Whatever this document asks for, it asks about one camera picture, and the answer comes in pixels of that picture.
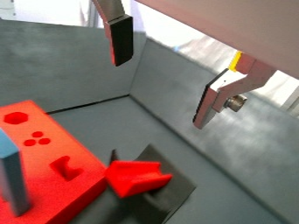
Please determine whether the black curved fixture stand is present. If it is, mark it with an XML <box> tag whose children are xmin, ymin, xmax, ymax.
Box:
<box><xmin>109</xmin><ymin>144</ymin><xmax>196</xmax><ymax>224</ymax></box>

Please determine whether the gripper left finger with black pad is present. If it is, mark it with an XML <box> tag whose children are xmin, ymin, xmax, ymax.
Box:
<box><xmin>92</xmin><ymin>0</ymin><xmax>133</xmax><ymax>67</ymax></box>

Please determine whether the blue arch peg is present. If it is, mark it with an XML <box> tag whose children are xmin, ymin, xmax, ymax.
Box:
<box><xmin>0</xmin><ymin>129</ymin><xmax>31</xmax><ymax>216</ymax></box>

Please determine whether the red arch object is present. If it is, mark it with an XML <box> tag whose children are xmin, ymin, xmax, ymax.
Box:
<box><xmin>105</xmin><ymin>160</ymin><xmax>174</xmax><ymax>198</ymax></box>

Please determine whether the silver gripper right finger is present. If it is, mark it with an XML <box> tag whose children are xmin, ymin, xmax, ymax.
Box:
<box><xmin>192</xmin><ymin>52</ymin><xmax>276</xmax><ymax>129</ymax></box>

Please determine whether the red fixture block with holes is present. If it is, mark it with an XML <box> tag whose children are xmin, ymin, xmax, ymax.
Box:
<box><xmin>0</xmin><ymin>101</ymin><xmax>107</xmax><ymax>224</ymax></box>

